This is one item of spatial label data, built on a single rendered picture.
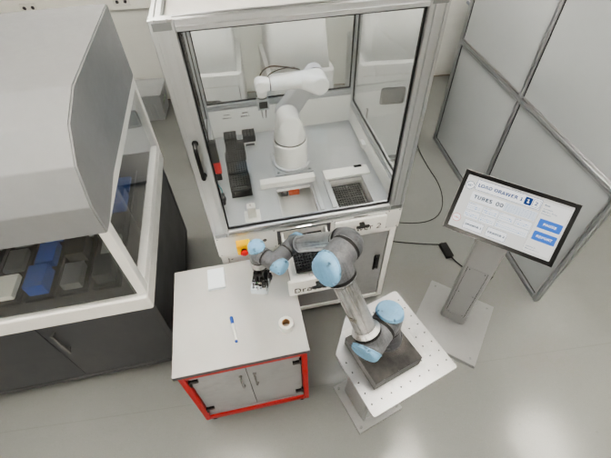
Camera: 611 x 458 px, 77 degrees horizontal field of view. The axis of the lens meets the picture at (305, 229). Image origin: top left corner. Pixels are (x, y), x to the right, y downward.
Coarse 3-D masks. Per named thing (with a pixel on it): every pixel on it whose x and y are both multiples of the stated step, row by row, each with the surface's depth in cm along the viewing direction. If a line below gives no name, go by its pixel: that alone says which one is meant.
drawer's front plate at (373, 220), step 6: (366, 216) 206; (372, 216) 206; (378, 216) 206; (384, 216) 207; (336, 222) 204; (342, 222) 204; (348, 222) 204; (354, 222) 205; (360, 222) 206; (366, 222) 207; (372, 222) 208; (378, 222) 209; (384, 222) 210; (354, 228) 209; (366, 228) 211; (372, 228) 212; (378, 228) 214; (384, 228) 215
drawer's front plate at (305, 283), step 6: (312, 276) 181; (288, 282) 179; (294, 282) 179; (300, 282) 179; (306, 282) 180; (312, 282) 181; (288, 288) 181; (294, 288) 182; (300, 288) 183; (306, 288) 185; (324, 288) 188; (330, 288) 189; (294, 294) 186
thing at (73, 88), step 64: (0, 64) 148; (64, 64) 146; (128, 64) 213; (0, 128) 125; (64, 128) 127; (0, 192) 126; (64, 192) 130; (128, 256) 162; (64, 320) 178; (128, 320) 202; (0, 384) 223
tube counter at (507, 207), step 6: (498, 204) 185; (504, 204) 184; (510, 204) 183; (504, 210) 184; (510, 210) 183; (516, 210) 182; (522, 210) 181; (528, 210) 180; (522, 216) 181; (528, 216) 180; (534, 216) 179
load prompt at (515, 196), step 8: (480, 184) 188; (488, 184) 186; (488, 192) 186; (496, 192) 185; (504, 192) 184; (512, 192) 182; (512, 200) 182; (520, 200) 181; (528, 200) 180; (536, 200) 178; (536, 208) 178
